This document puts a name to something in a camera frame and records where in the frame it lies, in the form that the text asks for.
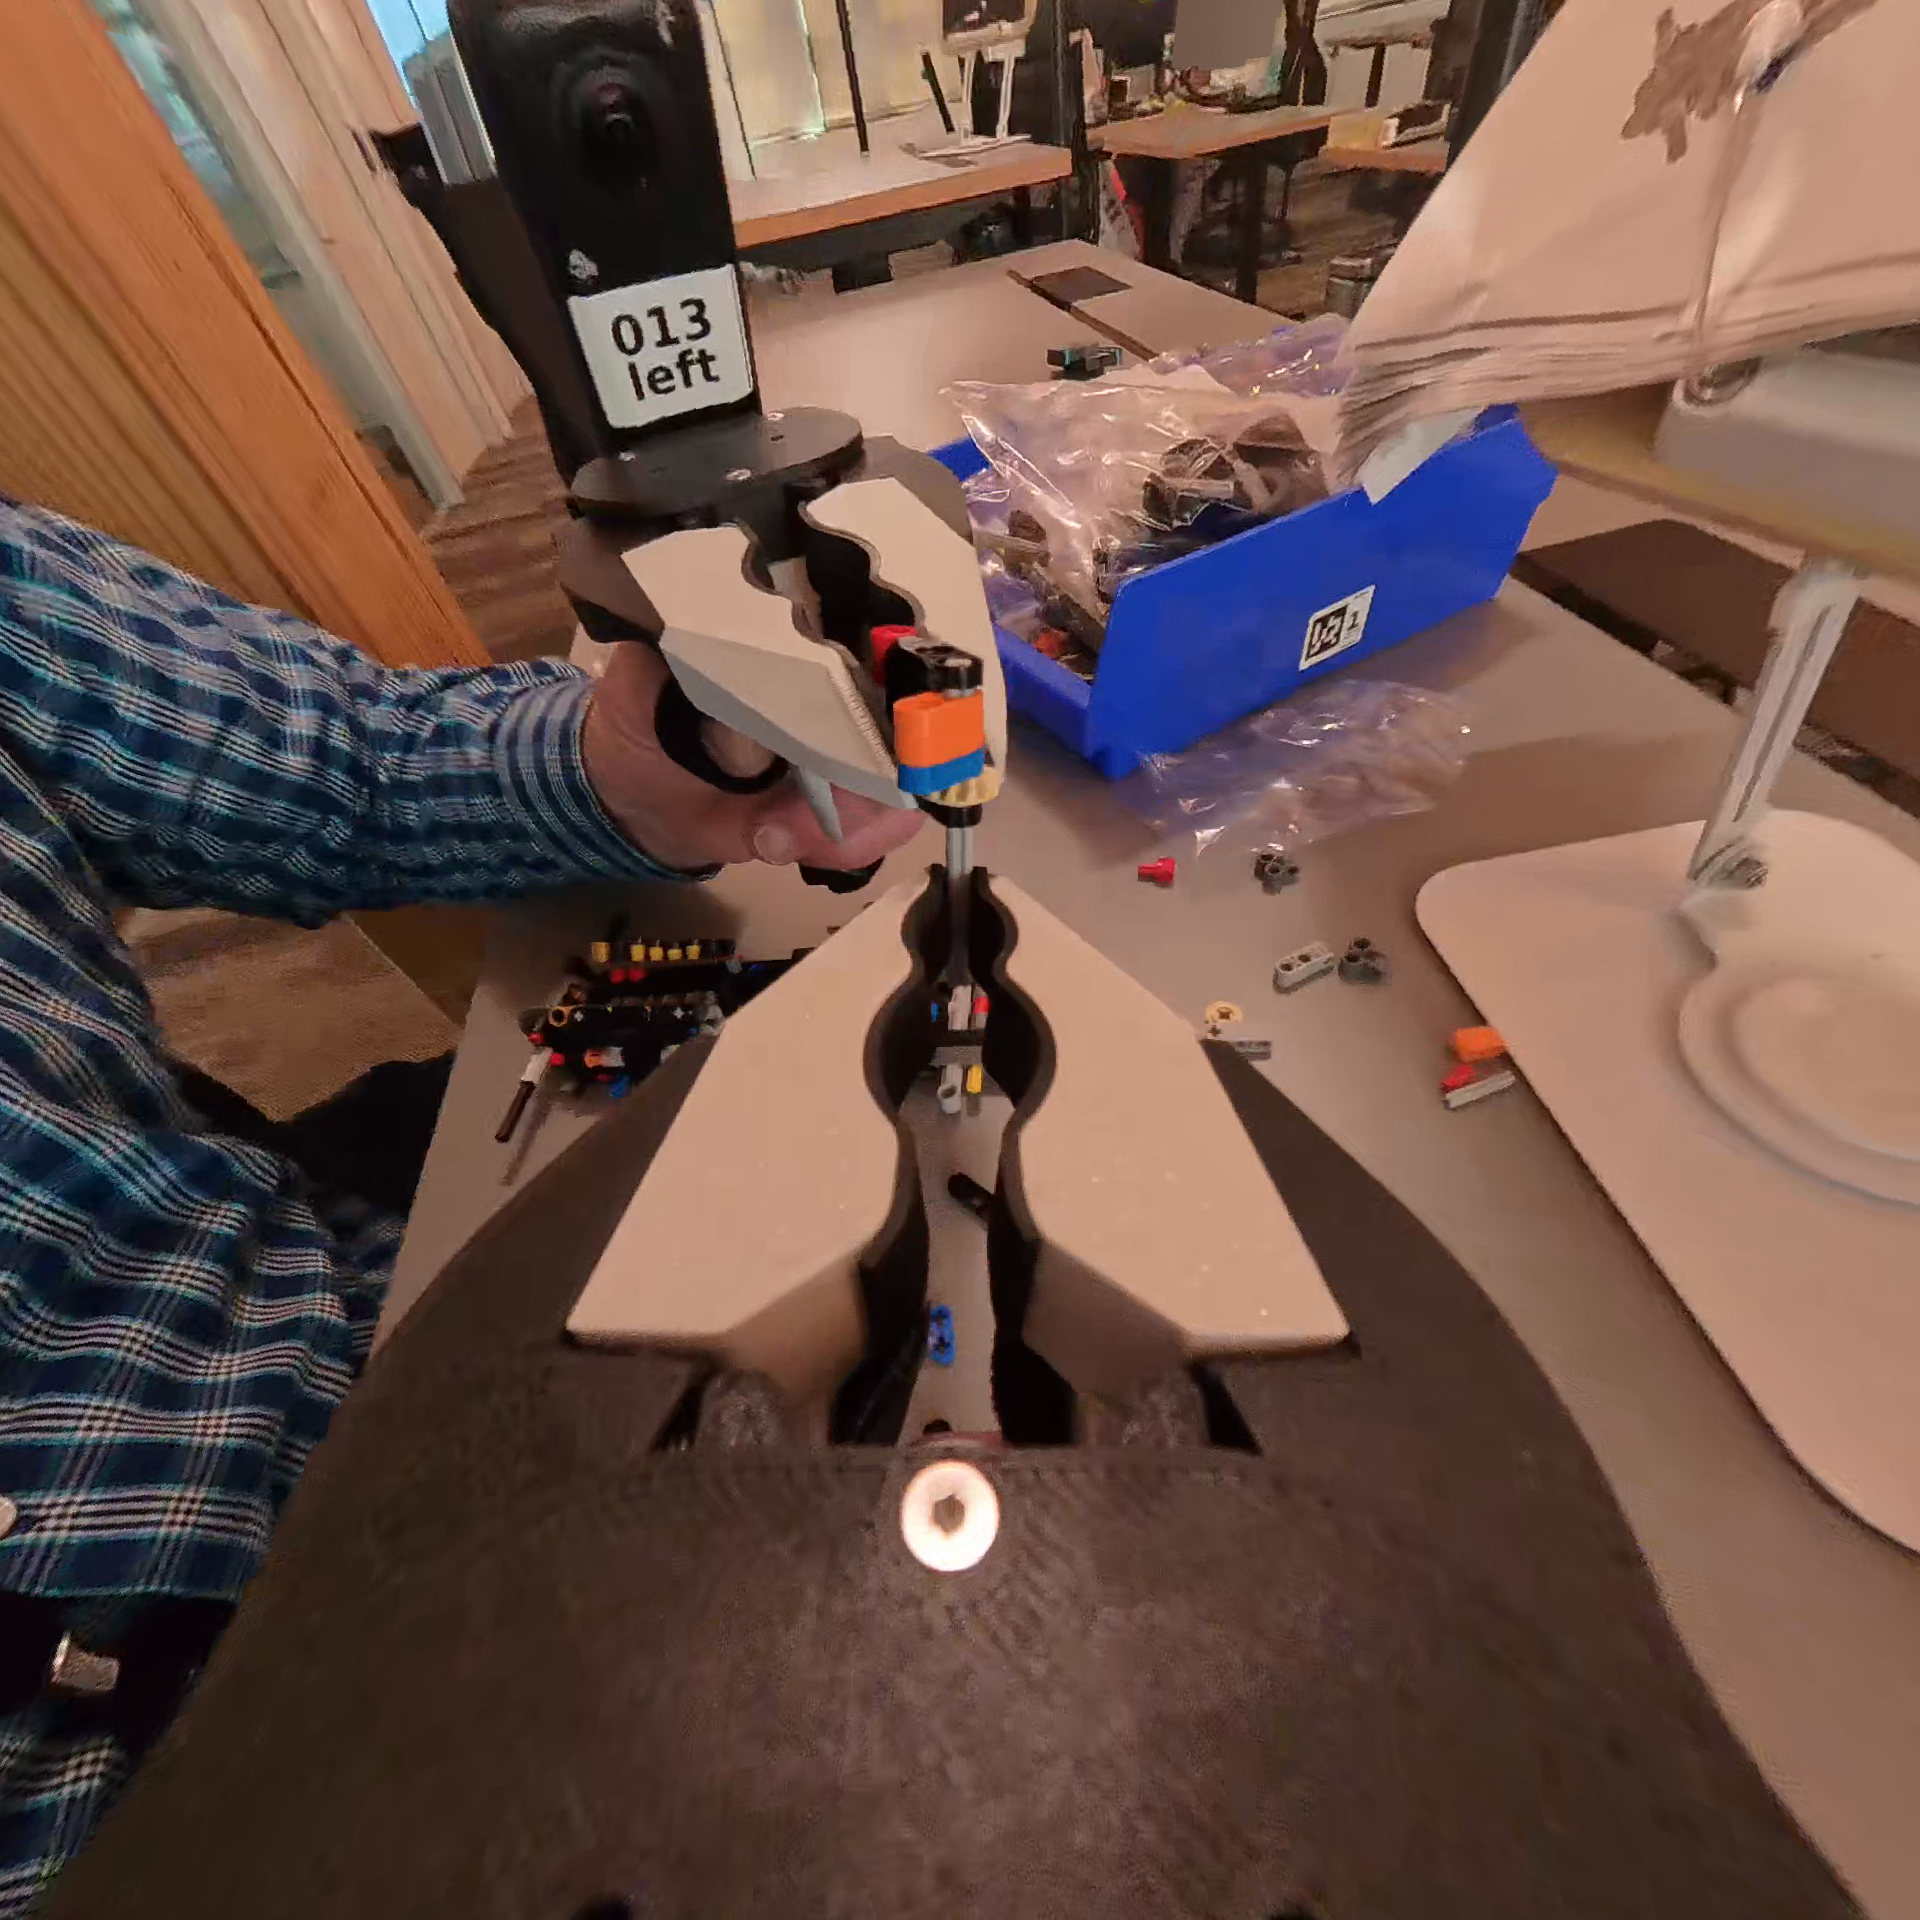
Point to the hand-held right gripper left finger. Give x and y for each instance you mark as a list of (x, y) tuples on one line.
[(722, 1201)]

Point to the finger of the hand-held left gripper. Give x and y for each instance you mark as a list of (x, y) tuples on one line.
[(751, 658), (938, 564)]

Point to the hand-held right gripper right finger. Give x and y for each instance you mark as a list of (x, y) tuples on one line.
[(1172, 1201)]

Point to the small black lego assembly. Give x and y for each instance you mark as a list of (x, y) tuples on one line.
[(938, 658)]

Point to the orange lego connector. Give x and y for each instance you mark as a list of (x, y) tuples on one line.
[(938, 731)]

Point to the lego instruction booklet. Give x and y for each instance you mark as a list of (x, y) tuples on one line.
[(1576, 226)]

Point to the short black lego liftarm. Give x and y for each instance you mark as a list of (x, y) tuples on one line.
[(969, 1193)]

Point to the partly built lego chassis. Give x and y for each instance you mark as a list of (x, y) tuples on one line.
[(646, 1005)]

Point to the clear bags of lego pieces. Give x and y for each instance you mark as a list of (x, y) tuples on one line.
[(1141, 451)]

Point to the light grey lego connector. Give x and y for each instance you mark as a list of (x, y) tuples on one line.
[(1304, 965)]

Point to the dark grey lego piece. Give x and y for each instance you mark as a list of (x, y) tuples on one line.
[(1274, 867), (1363, 961)]

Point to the orange red white lego stack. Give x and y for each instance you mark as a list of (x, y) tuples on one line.
[(1478, 1061)]

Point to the person's left hand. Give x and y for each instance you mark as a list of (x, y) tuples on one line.
[(646, 810)]

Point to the small black teal device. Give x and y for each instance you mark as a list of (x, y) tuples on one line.
[(1083, 357)]

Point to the blue labelled parts bin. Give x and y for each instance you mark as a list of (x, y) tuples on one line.
[(1274, 630)]

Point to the empty clear plastic bag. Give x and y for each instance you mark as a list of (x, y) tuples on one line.
[(1305, 757)]

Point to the wooden cabinet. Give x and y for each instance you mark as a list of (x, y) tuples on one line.
[(181, 375)]

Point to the white book stand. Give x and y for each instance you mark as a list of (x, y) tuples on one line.
[(1651, 1201)]

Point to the person in blue plaid shirt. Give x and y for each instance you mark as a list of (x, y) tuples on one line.
[(150, 1201)]

